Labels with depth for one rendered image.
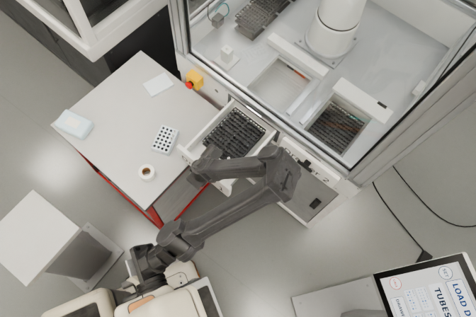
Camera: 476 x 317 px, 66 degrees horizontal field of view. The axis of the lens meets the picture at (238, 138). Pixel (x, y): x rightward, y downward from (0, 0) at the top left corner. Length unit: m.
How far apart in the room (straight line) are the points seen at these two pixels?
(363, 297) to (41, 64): 2.72
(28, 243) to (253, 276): 1.25
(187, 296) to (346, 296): 1.54
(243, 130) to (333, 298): 1.24
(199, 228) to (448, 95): 0.70
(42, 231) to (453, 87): 1.54
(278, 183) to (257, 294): 1.51
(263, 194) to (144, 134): 0.97
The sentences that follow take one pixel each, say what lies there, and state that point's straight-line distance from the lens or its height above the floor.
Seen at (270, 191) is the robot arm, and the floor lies 1.48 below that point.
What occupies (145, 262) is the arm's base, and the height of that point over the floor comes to 1.23.
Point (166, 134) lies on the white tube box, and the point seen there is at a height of 0.80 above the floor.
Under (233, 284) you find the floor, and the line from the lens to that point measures 2.34.
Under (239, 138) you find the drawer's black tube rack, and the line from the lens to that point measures 1.58.
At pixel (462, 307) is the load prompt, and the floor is 1.15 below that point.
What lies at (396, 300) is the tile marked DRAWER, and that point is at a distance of 1.47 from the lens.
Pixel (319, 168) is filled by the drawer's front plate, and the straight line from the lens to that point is 1.57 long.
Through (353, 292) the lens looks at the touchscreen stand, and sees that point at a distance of 2.44.
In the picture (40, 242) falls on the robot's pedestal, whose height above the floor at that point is 0.76.
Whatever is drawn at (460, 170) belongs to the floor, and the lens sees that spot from 3.00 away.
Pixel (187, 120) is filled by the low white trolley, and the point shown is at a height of 0.76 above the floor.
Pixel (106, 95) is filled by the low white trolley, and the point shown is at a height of 0.76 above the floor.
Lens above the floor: 2.33
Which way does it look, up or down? 65 degrees down
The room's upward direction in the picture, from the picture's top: 8 degrees clockwise
